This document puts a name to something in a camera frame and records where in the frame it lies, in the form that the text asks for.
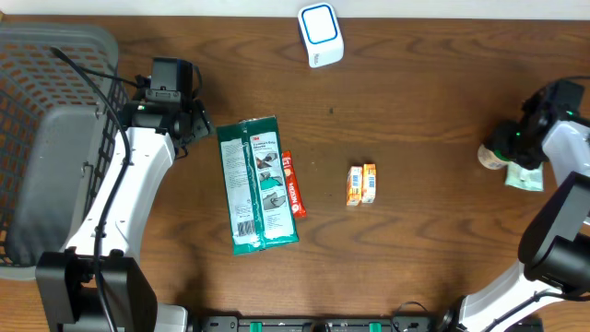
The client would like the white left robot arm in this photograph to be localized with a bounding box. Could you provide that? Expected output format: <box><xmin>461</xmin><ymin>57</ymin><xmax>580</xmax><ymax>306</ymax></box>
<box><xmin>35</xmin><ymin>57</ymin><xmax>214</xmax><ymax>331</ymax></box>

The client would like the green white package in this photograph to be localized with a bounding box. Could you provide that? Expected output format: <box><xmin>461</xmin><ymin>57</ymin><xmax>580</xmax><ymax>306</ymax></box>
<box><xmin>217</xmin><ymin>116</ymin><xmax>299</xmax><ymax>255</ymax></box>

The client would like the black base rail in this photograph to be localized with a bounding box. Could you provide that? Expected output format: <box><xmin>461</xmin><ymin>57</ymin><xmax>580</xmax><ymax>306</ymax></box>
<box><xmin>194</xmin><ymin>315</ymin><xmax>436</xmax><ymax>332</ymax></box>

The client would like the orange small box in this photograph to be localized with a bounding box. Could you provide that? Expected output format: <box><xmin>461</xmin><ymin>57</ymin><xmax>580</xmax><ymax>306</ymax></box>
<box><xmin>347</xmin><ymin>166</ymin><xmax>362</xmax><ymax>207</ymax></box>
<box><xmin>361</xmin><ymin>163</ymin><xmax>376</xmax><ymax>204</ymax></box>

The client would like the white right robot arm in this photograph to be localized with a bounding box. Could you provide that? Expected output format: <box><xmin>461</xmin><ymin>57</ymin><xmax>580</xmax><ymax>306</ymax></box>
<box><xmin>436</xmin><ymin>76</ymin><xmax>589</xmax><ymax>331</ymax></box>

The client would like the white barcode scanner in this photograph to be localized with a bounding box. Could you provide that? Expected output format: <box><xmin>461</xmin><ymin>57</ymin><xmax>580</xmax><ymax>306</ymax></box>
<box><xmin>298</xmin><ymin>2</ymin><xmax>345</xmax><ymax>68</ymax></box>

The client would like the mint green snack packet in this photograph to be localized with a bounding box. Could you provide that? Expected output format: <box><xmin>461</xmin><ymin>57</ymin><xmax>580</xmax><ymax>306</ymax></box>
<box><xmin>504</xmin><ymin>162</ymin><xmax>544</xmax><ymax>192</ymax></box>

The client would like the grey plastic basket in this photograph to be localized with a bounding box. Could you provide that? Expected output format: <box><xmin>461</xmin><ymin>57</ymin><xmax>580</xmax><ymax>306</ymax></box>
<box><xmin>1</xmin><ymin>23</ymin><xmax>128</xmax><ymax>280</ymax></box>

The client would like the red stick sachet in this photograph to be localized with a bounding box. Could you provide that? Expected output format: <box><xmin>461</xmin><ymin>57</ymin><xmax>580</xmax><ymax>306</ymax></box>
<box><xmin>282</xmin><ymin>151</ymin><xmax>307</xmax><ymax>218</ymax></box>

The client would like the green lid jar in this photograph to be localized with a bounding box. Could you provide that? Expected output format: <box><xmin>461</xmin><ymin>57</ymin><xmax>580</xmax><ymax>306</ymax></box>
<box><xmin>478</xmin><ymin>144</ymin><xmax>509</xmax><ymax>170</ymax></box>

